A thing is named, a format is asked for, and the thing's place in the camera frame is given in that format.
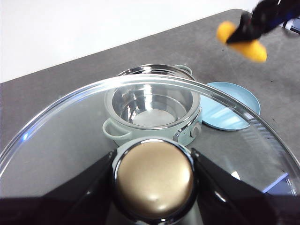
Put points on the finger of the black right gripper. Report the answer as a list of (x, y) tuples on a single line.
[(245, 34)]

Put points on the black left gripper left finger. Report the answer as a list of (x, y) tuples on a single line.
[(58, 208)]

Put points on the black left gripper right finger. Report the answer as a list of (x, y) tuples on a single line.
[(234, 206)]

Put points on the yellow corn cob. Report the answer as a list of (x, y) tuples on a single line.
[(254, 50)]

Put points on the glass lid with green knob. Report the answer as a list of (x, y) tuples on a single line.
[(154, 182)]

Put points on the light blue round plate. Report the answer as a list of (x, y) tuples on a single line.
[(236, 103)]

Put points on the pale green electric steamer pot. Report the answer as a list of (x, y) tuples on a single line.
[(150, 110)]

